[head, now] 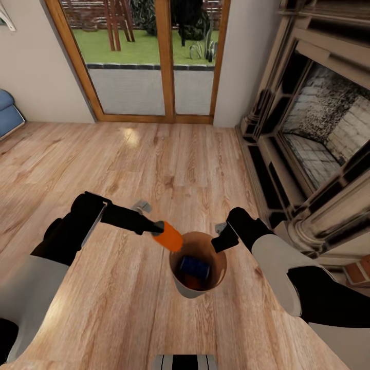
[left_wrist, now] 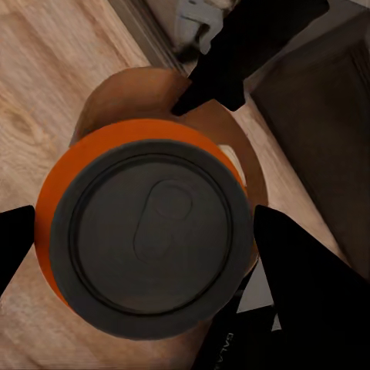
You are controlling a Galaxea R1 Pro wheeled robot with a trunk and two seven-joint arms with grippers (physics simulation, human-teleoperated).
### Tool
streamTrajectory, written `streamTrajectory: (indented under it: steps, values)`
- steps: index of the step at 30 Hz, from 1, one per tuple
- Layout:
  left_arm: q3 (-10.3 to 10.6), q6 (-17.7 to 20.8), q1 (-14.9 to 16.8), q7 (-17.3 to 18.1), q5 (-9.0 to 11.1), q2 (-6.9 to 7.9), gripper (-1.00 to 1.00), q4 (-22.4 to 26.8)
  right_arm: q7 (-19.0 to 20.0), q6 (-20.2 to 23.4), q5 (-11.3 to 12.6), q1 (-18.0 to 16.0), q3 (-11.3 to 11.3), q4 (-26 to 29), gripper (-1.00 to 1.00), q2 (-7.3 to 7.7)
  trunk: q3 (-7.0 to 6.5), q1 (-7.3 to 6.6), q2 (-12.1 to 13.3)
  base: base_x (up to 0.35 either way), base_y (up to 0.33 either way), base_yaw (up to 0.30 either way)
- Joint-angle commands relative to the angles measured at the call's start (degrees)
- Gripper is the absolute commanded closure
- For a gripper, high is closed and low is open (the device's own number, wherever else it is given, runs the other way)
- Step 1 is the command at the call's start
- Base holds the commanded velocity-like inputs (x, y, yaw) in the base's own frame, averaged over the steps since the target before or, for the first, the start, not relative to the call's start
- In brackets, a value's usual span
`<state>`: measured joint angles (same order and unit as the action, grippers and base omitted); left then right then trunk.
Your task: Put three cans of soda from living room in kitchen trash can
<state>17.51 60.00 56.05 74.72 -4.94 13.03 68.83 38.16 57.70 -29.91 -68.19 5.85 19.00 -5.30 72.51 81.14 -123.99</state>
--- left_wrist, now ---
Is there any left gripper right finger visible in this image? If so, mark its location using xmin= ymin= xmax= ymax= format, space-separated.
xmin=254 ymin=205 xmax=370 ymax=370

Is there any can of soda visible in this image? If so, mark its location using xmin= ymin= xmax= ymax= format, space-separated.
xmin=34 ymin=119 xmax=254 ymax=341

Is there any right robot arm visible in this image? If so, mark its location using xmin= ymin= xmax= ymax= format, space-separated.
xmin=170 ymin=0 xmax=370 ymax=116

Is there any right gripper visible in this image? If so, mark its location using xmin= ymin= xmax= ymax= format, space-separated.
xmin=170 ymin=0 xmax=292 ymax=116

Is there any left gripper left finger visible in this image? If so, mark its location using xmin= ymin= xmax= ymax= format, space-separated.
xmin=0 ymin=205 xmax=35 ymax=296

